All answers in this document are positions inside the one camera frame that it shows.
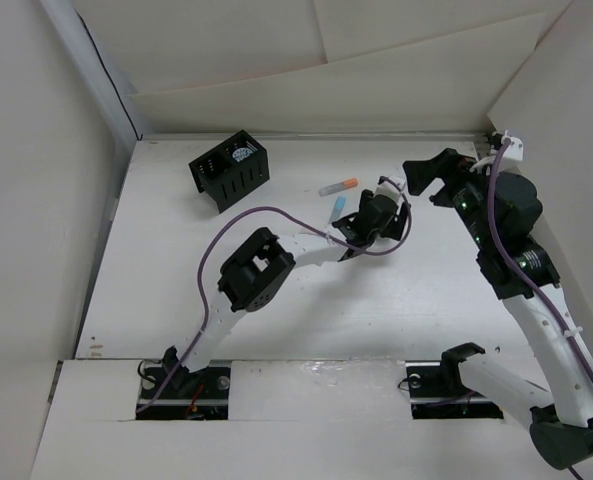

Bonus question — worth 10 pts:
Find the round tape roll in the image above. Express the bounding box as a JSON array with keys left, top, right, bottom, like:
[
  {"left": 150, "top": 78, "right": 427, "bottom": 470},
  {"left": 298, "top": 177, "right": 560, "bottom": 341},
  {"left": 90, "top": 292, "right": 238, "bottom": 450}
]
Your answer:
[{"left": 229, "top": 140, "right": 257, "bottom": 163}]

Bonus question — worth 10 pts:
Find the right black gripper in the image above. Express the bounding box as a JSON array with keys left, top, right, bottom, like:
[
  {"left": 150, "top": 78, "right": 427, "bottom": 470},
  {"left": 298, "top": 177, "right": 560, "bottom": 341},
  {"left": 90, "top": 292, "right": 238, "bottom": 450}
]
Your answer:
[{"left": 403, "top": 148, "right": 504, "bottom": 250}]

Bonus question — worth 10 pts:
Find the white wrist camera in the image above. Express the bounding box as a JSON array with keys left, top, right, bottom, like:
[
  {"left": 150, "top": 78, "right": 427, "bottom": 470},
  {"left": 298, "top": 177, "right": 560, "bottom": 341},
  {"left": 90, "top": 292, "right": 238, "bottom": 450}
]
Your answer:
[
  {"left": 374, "top": 176, "right": 406, "bottom": 203},
  {"left": 490, "top": 130, "right": 524, "bottom": 163}
]

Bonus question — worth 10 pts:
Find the blue capped highlighter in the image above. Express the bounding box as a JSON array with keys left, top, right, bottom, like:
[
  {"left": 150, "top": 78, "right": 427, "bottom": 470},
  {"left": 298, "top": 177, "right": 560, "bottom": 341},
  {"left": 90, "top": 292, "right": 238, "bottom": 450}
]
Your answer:
[{"left": 328, "top": 196, "right": 347, "bottom": 224}]

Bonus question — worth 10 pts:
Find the black slotted organizer box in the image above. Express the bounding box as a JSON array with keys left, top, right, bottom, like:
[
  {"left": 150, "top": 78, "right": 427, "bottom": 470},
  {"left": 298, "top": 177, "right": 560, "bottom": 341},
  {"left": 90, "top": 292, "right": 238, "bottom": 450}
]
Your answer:
[{"left": 188, "top": 130, "right": 270, "bottom": 213}]

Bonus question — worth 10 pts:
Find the orange capped highlighter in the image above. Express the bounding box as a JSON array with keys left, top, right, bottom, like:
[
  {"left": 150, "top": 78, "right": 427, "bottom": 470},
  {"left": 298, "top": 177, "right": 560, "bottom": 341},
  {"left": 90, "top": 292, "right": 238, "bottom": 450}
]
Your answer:
[{"left": 319, "top": 178, "right": 359, "bottom": 197}]

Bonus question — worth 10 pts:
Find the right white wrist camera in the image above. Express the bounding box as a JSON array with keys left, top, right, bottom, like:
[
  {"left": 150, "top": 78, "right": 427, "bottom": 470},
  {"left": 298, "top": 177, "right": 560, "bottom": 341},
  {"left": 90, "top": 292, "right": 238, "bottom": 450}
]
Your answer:
[{"left": 490, "top": 130, "right": 524, "bottom": 163}]

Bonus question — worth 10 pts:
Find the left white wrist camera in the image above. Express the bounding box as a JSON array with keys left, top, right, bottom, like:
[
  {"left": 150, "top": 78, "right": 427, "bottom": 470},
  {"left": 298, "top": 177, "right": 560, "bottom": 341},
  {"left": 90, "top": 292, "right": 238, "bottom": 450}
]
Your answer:
[{"left": 374, "top": 176, "right": 406, "bottom": 203}]

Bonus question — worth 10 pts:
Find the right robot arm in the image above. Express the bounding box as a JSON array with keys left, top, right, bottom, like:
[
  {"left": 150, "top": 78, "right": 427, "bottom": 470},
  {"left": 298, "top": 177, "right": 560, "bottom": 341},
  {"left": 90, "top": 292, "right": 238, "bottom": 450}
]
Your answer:
[{"left": 403, "top": 147, "right": 593, "bottom": 472}]

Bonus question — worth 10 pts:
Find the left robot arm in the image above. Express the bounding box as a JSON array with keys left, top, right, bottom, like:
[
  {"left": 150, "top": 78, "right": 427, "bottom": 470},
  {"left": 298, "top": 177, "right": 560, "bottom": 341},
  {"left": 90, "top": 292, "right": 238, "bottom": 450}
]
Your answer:
[{"left": 161, "top": 186, "right": 411, "bottom": 397}]

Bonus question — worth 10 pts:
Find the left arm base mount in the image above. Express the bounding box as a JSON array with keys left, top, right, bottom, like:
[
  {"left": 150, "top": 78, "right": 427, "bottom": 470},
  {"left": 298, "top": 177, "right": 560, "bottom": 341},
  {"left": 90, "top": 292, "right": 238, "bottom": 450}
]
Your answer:
[{"left": 135, "top": 347, "right": 231, "bottom": 421}]

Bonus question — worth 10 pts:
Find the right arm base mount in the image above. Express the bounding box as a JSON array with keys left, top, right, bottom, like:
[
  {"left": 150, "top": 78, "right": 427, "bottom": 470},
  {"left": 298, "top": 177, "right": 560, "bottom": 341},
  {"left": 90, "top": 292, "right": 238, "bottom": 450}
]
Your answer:
[{"left": 398, "top": 342, "right": 504, "bottom": 420}]

